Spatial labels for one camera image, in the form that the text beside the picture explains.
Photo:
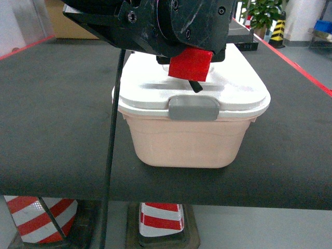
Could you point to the pink plastic box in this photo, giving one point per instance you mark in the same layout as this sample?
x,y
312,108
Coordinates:
x,y
186,144

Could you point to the white box lid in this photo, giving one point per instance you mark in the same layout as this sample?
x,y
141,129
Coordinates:
x,y
232,90

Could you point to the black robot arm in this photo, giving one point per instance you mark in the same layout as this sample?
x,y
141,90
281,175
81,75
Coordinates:
x,y
161,28

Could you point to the red white cone middle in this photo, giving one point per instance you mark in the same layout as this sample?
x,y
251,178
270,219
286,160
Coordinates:
x,y
161,225

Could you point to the black device on table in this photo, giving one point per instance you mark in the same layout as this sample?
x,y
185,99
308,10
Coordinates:
x,y
248,46

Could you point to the yellow black traffic cone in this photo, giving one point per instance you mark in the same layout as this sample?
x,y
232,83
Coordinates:
x,y
276,39

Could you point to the green potted plant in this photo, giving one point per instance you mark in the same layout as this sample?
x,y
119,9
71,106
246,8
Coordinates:
x,y
262,12

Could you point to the large red white bollard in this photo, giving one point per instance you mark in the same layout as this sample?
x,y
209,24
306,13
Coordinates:
x,y
42,220

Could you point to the red mount block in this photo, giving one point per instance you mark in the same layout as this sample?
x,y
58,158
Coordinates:
x,y
192,64

